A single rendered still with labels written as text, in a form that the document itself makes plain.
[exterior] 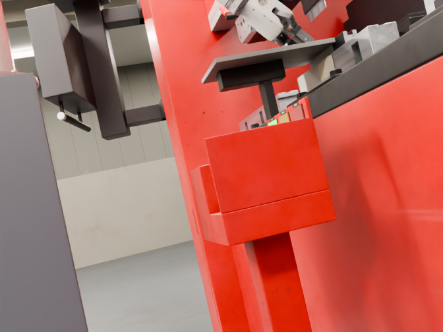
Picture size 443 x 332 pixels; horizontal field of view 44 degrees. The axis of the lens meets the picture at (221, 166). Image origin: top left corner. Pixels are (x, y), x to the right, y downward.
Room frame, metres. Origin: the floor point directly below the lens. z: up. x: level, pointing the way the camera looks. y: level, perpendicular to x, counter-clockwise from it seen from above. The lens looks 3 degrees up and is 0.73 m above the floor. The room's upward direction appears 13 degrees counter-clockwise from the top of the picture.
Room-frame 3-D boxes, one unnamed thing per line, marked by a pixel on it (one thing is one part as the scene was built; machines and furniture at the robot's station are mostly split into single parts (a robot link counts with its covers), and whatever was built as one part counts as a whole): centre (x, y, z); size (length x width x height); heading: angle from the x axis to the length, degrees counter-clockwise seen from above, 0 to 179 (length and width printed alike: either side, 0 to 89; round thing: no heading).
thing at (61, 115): (2.38, 0.58, 1.20); 0.45 x 0.03 x 0.08; 1
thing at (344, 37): (1.20, -0.30, 0.98); 0.20 x 0.03 x 0.03; 12
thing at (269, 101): (1.19, -0.11, 0.88); 0.14 x 0.04 x 0.22; 102
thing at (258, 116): (1.77, -0.18, 0.92); 0.50 x 0.06 x 0.10; 12
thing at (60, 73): (2.31, 0.56, 1.42); 0.45 x 0.12 x 0.36; 1
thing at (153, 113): (2.45, 0.24, 1.17); 0.40 x 0.24 x 0.07; 12
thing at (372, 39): (1.18, -0.30, 0.92); 0.39 x 0.06 x 0.10; 12
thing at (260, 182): (0.85, -0.04, 0.75); 0.20 x 0.16 x 0.18; 12
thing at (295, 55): (1.20, -0.15, 1.00); 0.26 x 0.18 x 0.01; 102
